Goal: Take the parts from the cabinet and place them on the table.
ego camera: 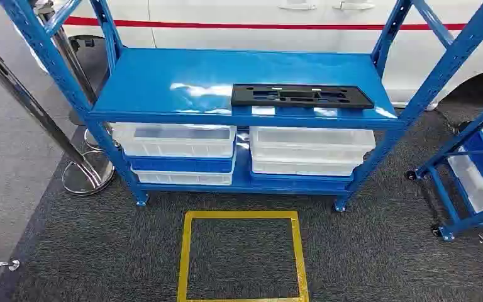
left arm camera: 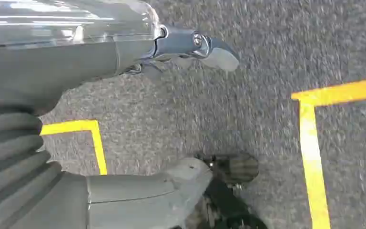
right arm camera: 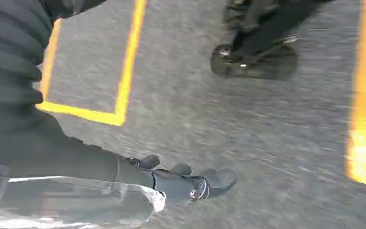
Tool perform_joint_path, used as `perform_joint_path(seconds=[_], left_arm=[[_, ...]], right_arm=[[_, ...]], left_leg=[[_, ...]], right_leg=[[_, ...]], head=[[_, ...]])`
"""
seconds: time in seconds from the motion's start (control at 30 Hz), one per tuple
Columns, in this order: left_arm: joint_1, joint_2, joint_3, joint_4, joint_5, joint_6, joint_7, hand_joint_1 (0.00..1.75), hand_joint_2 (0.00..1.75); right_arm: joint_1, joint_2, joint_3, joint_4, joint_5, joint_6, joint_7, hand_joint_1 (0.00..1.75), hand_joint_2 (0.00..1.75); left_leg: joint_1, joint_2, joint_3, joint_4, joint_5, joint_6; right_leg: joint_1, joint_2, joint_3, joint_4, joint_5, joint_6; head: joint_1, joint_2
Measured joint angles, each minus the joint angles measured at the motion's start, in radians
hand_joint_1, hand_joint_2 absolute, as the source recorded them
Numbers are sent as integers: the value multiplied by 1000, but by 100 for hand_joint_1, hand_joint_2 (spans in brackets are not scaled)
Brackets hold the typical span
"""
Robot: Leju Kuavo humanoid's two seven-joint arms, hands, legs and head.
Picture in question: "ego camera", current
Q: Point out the blue metal shelf rack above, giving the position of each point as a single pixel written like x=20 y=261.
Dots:
x=162 y=83

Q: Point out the yellow floor tape square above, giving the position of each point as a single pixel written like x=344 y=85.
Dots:
x=187 y=250

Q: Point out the white car with red stripe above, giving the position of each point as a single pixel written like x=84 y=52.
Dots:
x=266 y=39

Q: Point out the blue wheeled metal cart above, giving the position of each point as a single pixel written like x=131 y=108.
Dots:
x=462 y=136

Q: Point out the chrome stanchion post with base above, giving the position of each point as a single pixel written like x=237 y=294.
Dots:
x=27 y=100
x=65 y=46

